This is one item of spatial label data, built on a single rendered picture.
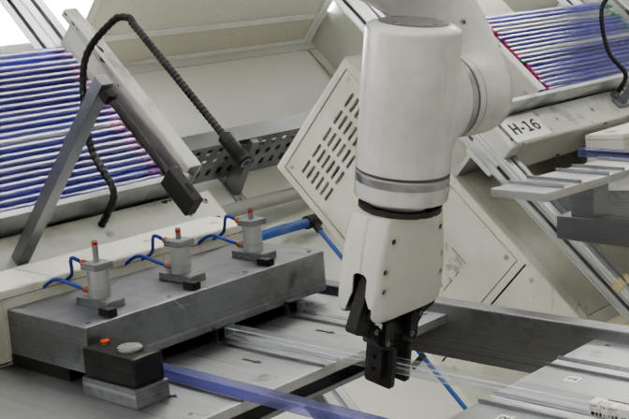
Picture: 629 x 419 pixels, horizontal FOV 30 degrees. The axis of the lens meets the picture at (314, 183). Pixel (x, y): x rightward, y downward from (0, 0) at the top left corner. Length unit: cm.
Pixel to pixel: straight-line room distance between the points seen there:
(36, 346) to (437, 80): 50
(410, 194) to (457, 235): 124
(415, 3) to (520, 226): 118
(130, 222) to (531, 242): 94
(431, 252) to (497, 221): 113
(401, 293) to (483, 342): 25
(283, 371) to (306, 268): 23
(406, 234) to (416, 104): 12
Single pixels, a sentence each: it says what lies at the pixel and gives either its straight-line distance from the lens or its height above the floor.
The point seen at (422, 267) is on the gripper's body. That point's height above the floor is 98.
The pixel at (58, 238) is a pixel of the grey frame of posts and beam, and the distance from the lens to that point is 143.
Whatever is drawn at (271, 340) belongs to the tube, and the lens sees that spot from 119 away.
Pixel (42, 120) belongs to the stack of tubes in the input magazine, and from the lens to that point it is 153.
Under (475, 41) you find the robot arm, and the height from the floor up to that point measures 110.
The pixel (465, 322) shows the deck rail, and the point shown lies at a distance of 128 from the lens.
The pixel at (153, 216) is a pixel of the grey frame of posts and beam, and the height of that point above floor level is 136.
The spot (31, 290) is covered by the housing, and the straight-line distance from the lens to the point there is 127.
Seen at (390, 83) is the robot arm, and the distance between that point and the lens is 98.
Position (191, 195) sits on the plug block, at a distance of 112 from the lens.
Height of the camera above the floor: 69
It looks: 22 degrees up
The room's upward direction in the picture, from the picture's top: 40 degrees counter-clockwise
